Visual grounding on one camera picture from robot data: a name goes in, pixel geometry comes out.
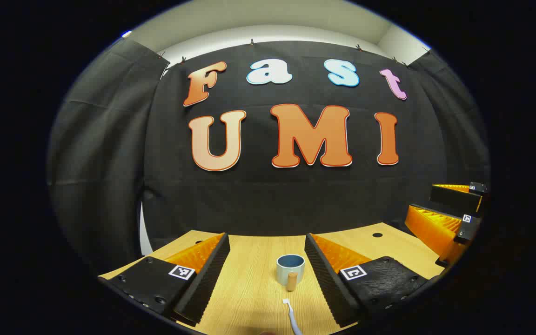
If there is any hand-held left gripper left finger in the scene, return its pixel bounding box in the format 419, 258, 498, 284
98, 232, 231, 327

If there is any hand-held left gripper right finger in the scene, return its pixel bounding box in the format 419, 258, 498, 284
304, 233, 441, 328

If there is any light blue cup wooden handle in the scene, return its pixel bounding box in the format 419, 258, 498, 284
276, 254, 306, 292

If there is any light blue toothbrush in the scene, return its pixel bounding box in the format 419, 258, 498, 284
282, 298, 304, 335

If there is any wooden desktop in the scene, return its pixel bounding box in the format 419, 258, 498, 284
99, 222, 445, 335

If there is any black backdrop cloth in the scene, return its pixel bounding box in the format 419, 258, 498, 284
47, 37, 491, 275

